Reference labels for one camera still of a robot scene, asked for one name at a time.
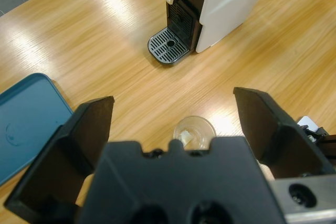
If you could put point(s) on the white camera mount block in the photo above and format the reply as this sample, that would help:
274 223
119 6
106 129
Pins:
305 123

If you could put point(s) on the clear drinking glass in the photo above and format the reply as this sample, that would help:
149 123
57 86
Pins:
199 129

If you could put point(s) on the white capsule coffee machine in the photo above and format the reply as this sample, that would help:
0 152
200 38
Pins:
225 6

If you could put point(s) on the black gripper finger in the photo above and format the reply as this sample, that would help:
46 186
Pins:
65 150
283 145

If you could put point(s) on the teal plastic tray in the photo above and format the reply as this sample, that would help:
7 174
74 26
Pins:
26 119

